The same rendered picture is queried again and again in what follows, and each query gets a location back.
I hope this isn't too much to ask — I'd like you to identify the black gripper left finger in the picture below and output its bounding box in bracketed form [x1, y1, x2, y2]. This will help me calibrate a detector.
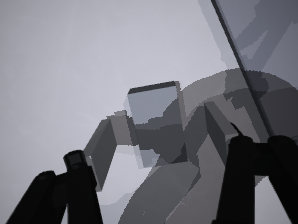
[6, 119, 117, 224]

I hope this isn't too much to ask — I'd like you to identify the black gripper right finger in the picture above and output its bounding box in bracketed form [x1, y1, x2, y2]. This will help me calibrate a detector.
[204, 101, 298, 224]

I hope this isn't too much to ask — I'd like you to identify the grey metal mounting plate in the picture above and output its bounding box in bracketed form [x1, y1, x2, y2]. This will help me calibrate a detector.
[211, 0, 298, 138]

